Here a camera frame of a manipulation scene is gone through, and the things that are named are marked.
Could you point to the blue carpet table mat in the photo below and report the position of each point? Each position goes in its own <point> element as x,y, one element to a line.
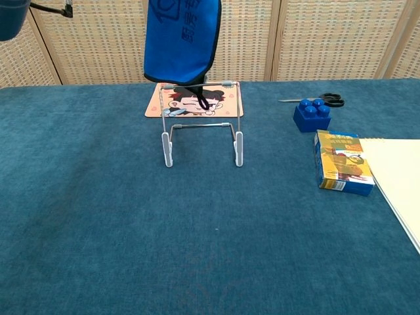
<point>131,213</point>

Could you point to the cartoon girl mouse pad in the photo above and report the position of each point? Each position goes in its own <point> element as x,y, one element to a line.
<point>223,105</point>

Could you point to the grey and blue cloth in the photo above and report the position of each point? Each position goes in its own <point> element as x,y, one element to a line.
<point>177,49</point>

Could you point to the cream paper pad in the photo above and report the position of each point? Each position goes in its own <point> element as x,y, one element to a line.
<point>400,170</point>

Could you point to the yellow blue snack box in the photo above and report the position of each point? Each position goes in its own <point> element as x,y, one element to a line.
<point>344,164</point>

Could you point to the blue building block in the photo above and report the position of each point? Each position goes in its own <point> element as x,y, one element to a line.
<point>310,119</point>

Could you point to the bamboo folding screen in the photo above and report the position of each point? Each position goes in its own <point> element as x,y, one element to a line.
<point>98,42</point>

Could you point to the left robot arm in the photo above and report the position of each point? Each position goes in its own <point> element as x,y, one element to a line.
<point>10,19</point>

